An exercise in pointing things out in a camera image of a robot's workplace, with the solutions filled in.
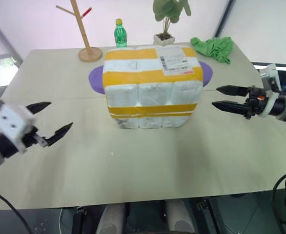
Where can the dark wall post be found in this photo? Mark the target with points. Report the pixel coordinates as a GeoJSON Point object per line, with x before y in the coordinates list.
{"type": "Point", "coordinates": [226, 19]}

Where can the white foam lid yellow tape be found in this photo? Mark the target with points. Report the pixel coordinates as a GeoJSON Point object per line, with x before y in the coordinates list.
{"type": "Point", "coordinates": [145, 78]}

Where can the grey rounded shape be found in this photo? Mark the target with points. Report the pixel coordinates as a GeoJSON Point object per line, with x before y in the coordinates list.
{"type": "Point", "coordinates": [111, 219]}
{"type": "Point", "coordinates": [180, 217]}

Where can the grey window frame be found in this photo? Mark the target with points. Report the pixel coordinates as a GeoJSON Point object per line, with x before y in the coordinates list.
{"type": "Point", "coordinates": [10, 46]}

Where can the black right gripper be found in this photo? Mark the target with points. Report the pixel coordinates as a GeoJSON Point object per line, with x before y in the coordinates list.
{"type": "Point", "coordinates": [255, 102]}

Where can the green plastic soda bottle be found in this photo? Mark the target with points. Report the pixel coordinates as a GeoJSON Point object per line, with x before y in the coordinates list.
{"type": "Point", "coordinates": [120, 36]}

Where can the green plant in white pot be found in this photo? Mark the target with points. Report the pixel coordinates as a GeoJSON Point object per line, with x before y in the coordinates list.
{"type": "Point", "coordinates": [168, 40]}

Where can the green crumpled cloth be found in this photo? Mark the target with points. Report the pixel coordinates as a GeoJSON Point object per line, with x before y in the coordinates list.
{"type": "Point", "coordinates": [213, 48]}

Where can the black table frame strut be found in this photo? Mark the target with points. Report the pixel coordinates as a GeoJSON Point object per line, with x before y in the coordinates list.
{"type": "Point", "coordinates": [207, 215]}
{"type": "Point", "coordinates": [80, 220]}

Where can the wooden branch rack stand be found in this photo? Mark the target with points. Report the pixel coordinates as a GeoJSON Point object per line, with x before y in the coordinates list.
{"type": "Point", "coordinates": [84, 36]}

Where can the purple oval board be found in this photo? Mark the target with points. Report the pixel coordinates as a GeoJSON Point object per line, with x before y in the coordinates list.
{"type": "Point", "coordinates": [95, 78]}

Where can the white foam box base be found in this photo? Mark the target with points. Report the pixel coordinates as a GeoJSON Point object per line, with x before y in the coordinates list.
{"type": "Point", "coordinates": [152, 123]}

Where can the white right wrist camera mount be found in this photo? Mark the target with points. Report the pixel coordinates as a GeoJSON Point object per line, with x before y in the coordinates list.
{"type": "Point", "coordinates": [270, 78]}

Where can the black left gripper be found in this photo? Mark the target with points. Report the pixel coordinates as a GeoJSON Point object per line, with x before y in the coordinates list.
{"type": "Point", "coordinates": [34, 139]}

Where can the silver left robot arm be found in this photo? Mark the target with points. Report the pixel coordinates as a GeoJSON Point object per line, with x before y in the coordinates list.
{"type": "Point", "coordinates": [1, 146]}

